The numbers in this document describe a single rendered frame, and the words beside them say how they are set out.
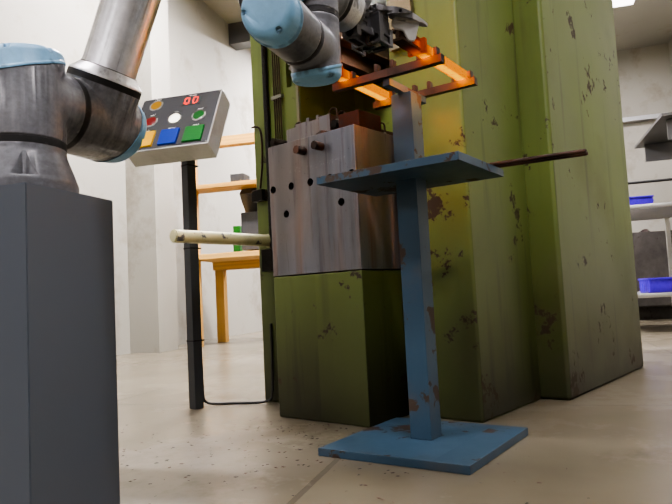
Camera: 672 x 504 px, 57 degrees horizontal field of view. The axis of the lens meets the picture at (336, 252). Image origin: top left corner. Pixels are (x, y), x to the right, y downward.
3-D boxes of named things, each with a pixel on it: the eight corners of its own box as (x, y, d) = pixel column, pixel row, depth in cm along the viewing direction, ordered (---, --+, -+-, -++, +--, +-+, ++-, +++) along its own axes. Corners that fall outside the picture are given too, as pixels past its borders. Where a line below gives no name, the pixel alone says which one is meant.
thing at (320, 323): (370, 428, 182) (361, 269, 185) (279, 417, 206) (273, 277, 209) (462, 397, 225) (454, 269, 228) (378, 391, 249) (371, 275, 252)
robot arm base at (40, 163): (25, 184, 100) (24, 123, 101) (-66, 195, 105) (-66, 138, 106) (101, 199, 118) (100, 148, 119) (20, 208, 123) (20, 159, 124)
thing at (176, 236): (177, 243, 203) (177, 227, 203) (168, 244, 206) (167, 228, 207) (274, 246, 237) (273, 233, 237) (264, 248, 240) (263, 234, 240)
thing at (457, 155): (458, 159, 140) (458, 150, 140) (316, 184, 162) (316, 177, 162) (503, 176, 164) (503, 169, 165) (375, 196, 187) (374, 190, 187)
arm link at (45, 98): (-48, 140, 108) (-48, 43, 109) (33, 159, 124) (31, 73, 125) (17, 127, 102) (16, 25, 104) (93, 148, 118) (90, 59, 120)
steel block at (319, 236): (361, 269, 185) (353, 123, 188) (273, 276, 209) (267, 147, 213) (454, 269, 228) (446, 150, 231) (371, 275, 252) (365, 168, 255)
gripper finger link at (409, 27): (428, 46, 133) (388, 43, 130) (426, 20, 133) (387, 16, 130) (434, 41, 130) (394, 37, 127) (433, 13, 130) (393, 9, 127)
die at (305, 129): (330, 136, 202) (329, 111, 203) (287, 148, 215) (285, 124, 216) (402, 154, 234) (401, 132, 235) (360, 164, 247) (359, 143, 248)
